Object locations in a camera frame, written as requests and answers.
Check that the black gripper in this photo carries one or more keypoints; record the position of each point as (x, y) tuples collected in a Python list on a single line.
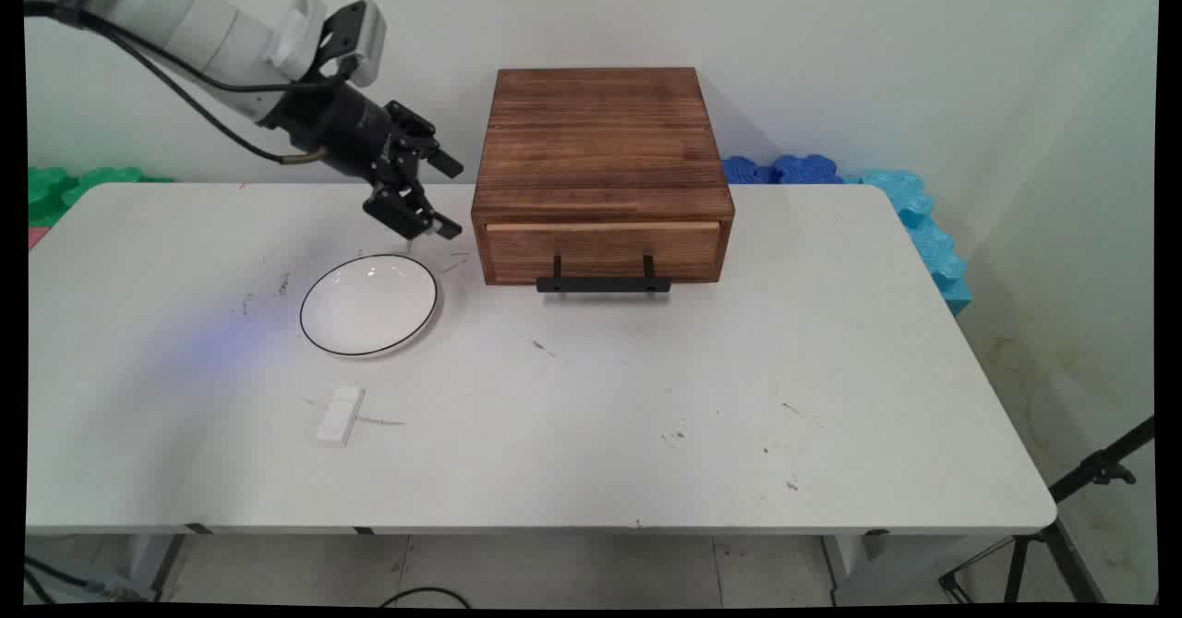
[(346, 128)]

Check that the wooden cabinet door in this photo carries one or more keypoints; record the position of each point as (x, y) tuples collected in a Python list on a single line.
[(600, 247)]

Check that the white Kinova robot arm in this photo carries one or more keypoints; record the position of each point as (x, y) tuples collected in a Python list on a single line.
[(185, 18)]

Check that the white plate with black rim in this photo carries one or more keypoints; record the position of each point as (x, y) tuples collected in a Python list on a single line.
[(369, 306)]

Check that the dark wooden cabinet box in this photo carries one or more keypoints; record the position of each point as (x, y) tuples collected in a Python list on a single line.
[(600, 138)]

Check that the small white rectangular block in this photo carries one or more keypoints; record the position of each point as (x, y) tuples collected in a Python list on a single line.
[(340, 415)]

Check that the green foam mat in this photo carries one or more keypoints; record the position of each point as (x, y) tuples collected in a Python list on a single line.
[(65, 188)]

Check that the white table leg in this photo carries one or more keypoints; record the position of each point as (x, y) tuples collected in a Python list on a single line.
[(152, 563), (845, 558)]

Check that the cyan foam mat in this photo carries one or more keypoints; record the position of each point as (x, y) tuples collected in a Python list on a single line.
[(928, 230)]

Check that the black tripod stand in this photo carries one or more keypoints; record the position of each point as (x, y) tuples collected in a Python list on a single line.
[(1099, 468)]

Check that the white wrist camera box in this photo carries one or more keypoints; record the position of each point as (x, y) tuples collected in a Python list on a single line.
[(369, 36)]

